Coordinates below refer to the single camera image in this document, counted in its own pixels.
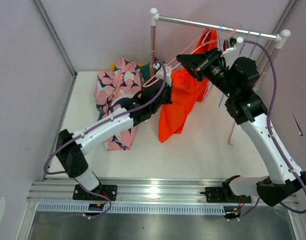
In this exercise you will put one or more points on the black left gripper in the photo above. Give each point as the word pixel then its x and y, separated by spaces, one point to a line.
pixel 168 100

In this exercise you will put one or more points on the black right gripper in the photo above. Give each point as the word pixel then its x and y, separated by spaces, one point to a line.
pixel 195 61

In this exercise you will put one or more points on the pink patterned shorts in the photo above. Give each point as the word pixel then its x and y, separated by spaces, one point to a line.
pixel 123 140

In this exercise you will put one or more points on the orange shorts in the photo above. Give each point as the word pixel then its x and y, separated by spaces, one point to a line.
pixel 186 91

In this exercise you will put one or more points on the teal shorts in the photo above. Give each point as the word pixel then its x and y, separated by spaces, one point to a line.
pixel 145 68

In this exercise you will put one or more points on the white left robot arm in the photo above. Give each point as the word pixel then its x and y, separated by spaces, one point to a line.
pixel 71 148

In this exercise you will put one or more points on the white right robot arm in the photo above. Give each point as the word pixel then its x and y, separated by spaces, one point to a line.
pixel 247 109

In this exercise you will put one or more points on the yellow plastic tray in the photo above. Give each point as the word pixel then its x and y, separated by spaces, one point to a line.
pixel 113 67

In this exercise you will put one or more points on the silver clothes rack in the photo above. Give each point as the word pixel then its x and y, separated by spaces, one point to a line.
pixel 278 40

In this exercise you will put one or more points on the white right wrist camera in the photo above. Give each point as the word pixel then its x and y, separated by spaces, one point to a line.
pixel 230 45

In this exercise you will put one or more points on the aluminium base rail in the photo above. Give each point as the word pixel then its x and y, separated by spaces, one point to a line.
pixel 145 190

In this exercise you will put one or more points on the grey slotted cable duct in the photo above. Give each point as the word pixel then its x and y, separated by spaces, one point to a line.
pixel 128 208

